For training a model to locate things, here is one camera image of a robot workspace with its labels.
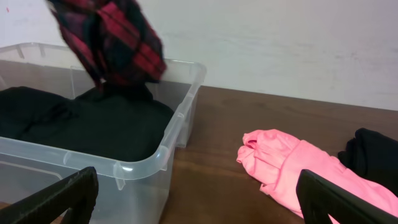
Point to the pink crumpled garment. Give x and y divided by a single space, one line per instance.
276 159

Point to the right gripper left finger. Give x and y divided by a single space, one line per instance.
74 197

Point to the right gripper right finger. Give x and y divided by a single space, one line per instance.
321 201

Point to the red navy plaid shirt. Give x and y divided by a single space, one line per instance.
112 40

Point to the clear plastic storage container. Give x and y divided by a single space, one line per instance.
129 192

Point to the black garment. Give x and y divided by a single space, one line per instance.
124 124
372 156

